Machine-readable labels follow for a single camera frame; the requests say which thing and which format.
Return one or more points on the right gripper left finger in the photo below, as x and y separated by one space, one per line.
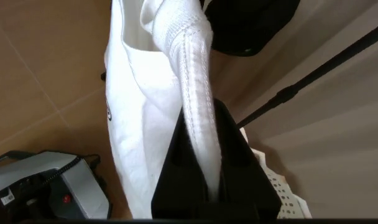
179 183

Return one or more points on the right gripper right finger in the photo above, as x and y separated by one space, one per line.
248 180

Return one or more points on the white printed t-shirt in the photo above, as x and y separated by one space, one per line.
136 93

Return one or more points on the black shorts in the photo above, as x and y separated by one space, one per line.
248 28

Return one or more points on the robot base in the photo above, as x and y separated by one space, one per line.
52 186

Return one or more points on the white laundry basket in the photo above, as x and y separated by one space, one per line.
288 199

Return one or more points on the black clothes rack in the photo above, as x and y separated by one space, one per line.
316 73

